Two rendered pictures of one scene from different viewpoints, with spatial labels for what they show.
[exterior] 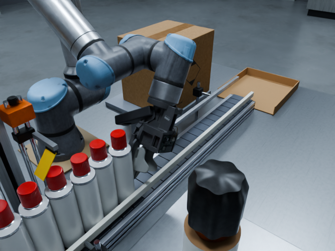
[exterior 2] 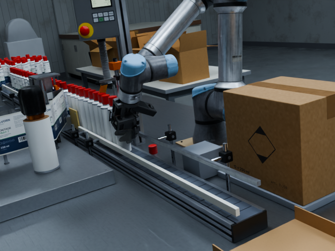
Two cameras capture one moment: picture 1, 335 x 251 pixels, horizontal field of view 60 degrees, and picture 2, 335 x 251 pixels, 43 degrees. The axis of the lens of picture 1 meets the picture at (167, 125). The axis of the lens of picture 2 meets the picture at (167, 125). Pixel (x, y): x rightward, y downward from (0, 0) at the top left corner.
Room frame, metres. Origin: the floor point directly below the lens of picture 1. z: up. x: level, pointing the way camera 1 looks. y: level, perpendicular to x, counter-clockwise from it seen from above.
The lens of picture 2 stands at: (1.25, -1.22, 1.39)
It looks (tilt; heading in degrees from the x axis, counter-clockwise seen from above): 16 degrees down; 113
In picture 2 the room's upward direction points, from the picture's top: 7 degrees counter-clockwise
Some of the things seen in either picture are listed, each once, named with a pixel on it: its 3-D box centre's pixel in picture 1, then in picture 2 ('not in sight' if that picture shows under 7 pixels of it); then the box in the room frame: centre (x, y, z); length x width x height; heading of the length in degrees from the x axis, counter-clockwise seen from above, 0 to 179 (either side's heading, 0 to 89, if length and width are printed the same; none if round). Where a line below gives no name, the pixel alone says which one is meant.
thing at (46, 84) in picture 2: not in sight; (51, 102); (0.00, 0.39, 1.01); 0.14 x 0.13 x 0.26; 142
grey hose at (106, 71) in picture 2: not in sight; (104, 62); (0.33, 0.38, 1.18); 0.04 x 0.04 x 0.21
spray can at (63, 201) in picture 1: (64, 208); (105, 118); (0.39, 0.21, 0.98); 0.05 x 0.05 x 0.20
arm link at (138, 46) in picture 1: (138, 54); (157, 67); (0.69, 0.07, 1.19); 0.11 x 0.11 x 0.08; 52
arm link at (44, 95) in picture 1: (52, 103); (208, 100); (0.77, 0.35, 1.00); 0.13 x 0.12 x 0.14; 142
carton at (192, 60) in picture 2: not in sight; (181, 56); (0.08, 2.03, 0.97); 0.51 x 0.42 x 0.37; 55
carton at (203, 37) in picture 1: (167, 65); (290, 133); (1.12, 0.00, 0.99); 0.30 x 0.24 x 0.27; 141
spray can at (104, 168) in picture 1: (103, 179); (116, 122); (0.47, 0.14, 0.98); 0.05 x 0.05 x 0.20
